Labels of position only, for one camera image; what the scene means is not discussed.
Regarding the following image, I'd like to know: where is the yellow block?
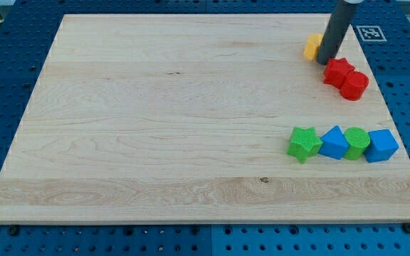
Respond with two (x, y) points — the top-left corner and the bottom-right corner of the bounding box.
(303, 33), (323, 60)

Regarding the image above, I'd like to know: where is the white fiducial marker tag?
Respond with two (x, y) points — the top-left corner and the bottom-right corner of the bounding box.
(357, 26), (387, 42)

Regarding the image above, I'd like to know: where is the grey cylindrical pointer rod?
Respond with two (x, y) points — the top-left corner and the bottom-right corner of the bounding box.
(316, 0), (362, 65)

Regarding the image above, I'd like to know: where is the blue cube block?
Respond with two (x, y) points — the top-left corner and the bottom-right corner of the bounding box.
(364, 129), (399, 163)

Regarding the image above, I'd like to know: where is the green cylinder block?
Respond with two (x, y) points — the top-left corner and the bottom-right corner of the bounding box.
(344, 127), (371, 161)

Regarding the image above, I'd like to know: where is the red star block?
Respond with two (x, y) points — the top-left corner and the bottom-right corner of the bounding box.
(323, 58), (355, 89)

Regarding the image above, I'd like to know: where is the green star block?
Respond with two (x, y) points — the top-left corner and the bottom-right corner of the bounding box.
(286, 127), (323, 164)

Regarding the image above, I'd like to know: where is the red cylinder block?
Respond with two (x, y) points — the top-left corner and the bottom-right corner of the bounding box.
(340, 71), (369, 101)

